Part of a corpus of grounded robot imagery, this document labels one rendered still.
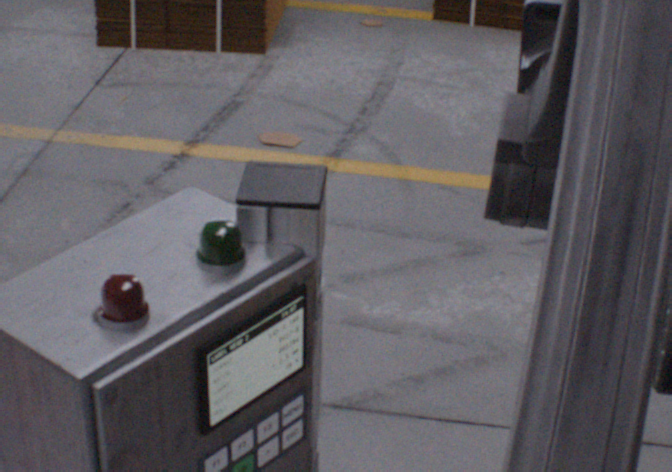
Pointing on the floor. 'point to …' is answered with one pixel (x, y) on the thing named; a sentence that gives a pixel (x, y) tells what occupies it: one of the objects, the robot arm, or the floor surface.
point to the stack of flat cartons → (189, 8)
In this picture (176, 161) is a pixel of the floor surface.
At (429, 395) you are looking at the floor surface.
